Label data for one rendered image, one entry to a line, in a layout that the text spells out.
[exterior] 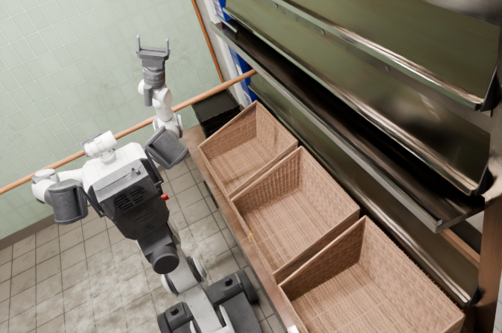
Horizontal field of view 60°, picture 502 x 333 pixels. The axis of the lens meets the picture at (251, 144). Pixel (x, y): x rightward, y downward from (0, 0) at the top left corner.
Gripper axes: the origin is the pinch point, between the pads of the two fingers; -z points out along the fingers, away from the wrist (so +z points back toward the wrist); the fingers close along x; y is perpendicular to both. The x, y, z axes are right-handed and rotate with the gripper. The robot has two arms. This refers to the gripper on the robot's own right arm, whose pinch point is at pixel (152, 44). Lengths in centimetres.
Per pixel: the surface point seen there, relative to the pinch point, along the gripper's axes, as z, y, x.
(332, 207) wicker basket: 73, -15, -86
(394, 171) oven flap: -6, -60, -79
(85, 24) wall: 79, 131, 71
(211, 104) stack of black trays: 102, 85, -22
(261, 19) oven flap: 9, 43, -43
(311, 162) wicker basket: 68, 8, -77
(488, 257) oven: 3, -81, -104
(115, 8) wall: 70, 141, 51
